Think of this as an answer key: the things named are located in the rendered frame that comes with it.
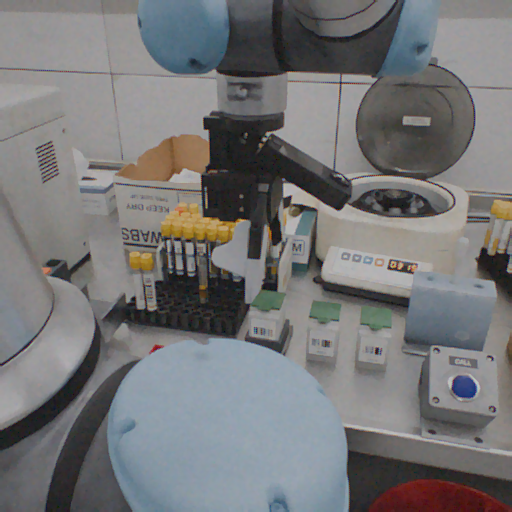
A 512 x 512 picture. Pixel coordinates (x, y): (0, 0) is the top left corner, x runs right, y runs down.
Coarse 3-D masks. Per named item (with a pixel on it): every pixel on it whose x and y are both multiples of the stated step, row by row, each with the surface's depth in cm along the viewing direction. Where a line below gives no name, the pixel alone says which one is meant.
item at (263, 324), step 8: (256, 312) 65; (264, 312) 65; (272, 312) 65; (280, 312) 65; (256, 320) 65; (264, 320) 65; (272, 320) 64; (280, 320) 65; (256, 328) 66; (264, 328) 65; (272, 328) 65; (280, 328) 66; (256, 336) 66; (264, 336) 66; (272, 336) 65
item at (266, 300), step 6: (258, 294) 67; (264, 294) 67; (270, 294) 67; (276, 294) 67; (282, 294) 67; (258, 300) 66; (264, 300) 66; (270, 300) 66; (276, 300) 66; (282, 300) 66; (252, 306) 65; (258, 306) 65; (264, 306) 64; (270, 306) 65; (276, 306) 65
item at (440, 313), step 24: (432, 288) 65; (456, 288) 65; (480, 288) 65; (408, 312) 68; (432, 312) 67; (456, 312) 66; (480, 312) 65; (408, 336) 69; (432, 336) 68; (456, 336) 67; (480, 336) 66
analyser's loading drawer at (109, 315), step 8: (80, 288) 70; (88, 296) 72; (120, 296) 70; (96, 304) 72; (104, 304) 72; (112, 304) 69; (120, 304) 70; (96, 312) 70; (104, 312) 67; (112, 312) 68; (120, 312) 71; (104, 320) 66; (112, 320) 69; (120, 320) 71; (104, 328) 67; (112, 328) 69; (104, 336) 67
